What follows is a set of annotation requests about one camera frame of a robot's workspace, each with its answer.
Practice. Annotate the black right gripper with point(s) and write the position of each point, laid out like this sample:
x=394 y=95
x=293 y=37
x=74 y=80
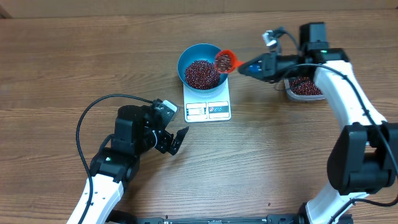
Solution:
x=266 y=64

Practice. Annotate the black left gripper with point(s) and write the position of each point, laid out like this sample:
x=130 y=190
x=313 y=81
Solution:
x=163 y=143

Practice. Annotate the red scoop with blue handle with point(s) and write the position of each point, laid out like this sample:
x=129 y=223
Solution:
x=226 y=61

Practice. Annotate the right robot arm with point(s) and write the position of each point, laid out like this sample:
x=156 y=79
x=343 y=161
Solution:
x=364 y=158

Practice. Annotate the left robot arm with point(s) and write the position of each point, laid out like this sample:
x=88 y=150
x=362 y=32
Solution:
x=137 y=129

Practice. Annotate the white digital kitchen scale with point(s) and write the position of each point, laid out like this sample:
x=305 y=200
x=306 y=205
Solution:
x=200 y=107

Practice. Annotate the red beans in bowl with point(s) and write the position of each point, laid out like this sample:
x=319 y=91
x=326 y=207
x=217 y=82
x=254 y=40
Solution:
x=202 y=75

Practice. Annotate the blue metal bowl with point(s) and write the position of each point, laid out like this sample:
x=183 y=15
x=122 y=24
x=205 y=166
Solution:
x=198 y=52

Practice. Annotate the clear plastic container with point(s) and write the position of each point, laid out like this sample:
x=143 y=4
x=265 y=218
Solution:
x=294 y=97

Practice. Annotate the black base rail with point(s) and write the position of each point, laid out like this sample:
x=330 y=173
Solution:
x=217 y=219

